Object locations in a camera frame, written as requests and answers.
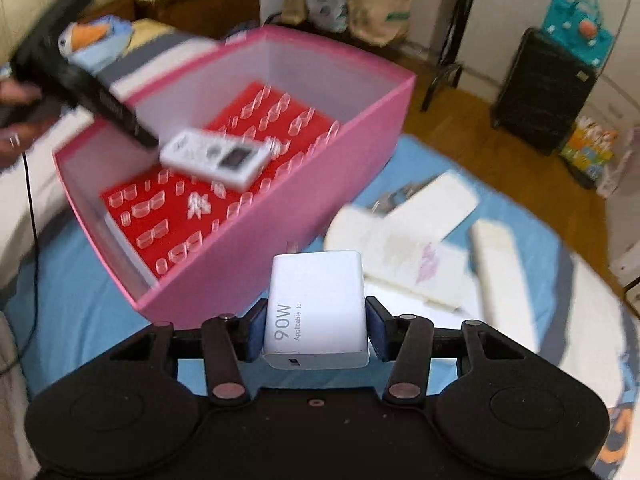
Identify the small white remote with display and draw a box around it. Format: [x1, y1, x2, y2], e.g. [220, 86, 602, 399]
[159, 129, 279, 192]

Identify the red printed paper bag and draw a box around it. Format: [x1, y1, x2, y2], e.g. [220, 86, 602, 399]
[99, 80, 342, 283]

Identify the white remote with pink buttons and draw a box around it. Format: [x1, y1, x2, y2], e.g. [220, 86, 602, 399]
[324, 205, 476, 311]

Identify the black metal rack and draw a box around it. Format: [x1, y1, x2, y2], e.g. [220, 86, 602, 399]
[421, 0, 485, 112]

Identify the colourful cartoon box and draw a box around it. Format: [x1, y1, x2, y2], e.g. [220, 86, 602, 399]
[560, 117, 621, 188]

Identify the black suitcase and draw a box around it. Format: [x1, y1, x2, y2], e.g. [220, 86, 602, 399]
[492, 27, 598, 156]

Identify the dark wooden cabinet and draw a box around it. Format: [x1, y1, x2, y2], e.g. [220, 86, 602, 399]
[131, 0, 266, 41]

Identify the clear white plastic bag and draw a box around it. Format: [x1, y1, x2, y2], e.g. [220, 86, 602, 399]
[595, 127, 640, 197]

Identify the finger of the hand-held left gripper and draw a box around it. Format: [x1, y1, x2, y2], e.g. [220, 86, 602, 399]
[74, 75, 162, 151]

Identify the brown paper bag green print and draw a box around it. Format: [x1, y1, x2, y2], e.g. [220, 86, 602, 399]
[347, 0, 413, 47]

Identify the thin black cable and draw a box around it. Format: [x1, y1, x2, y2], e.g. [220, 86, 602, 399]
[0, 152, 42, 376]

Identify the teal tote bag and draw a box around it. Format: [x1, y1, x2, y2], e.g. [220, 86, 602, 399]
[542, 0, 615, 68]

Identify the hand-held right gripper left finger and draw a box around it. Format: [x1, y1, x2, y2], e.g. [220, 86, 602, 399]
[107, 299, 268, 408]

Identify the blue orange plush toy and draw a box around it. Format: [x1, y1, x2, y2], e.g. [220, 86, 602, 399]
[57, 16, 133, 68]

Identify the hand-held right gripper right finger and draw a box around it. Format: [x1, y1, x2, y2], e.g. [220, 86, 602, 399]
[365, 296, 528, 407]

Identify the pink cardboard box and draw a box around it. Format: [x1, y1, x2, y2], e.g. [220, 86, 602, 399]
[52, 24, 418, 322]

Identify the white green plastic bag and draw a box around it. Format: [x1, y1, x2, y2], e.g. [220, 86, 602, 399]
[305, 0, 348, 31]

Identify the white charger block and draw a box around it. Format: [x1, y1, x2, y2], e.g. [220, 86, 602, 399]
[260, 249, 372, 371]

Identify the person's left hand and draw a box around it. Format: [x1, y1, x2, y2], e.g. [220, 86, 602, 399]
[0, 79, 56, 168]

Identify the cream remote control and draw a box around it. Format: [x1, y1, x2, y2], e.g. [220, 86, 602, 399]
[469, 219, 542, 356]

